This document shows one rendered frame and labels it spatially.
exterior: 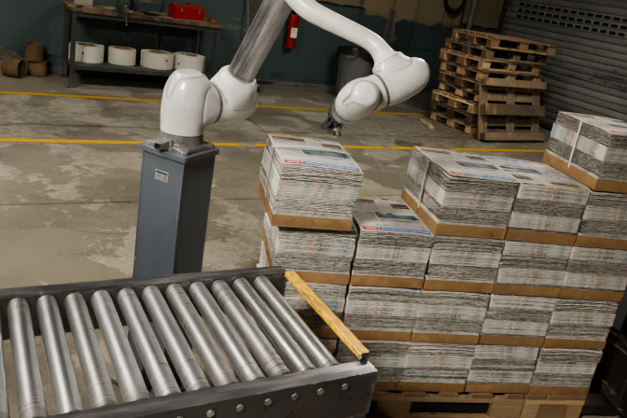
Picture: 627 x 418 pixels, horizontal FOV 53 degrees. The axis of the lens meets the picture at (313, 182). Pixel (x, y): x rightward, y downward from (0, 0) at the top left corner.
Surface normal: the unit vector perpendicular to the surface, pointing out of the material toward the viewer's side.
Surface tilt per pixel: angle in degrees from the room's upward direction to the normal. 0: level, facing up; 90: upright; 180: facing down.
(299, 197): 91
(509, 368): 89
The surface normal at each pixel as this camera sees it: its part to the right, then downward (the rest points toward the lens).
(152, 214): -0.45, 0.21
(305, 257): 0.17, 0.34
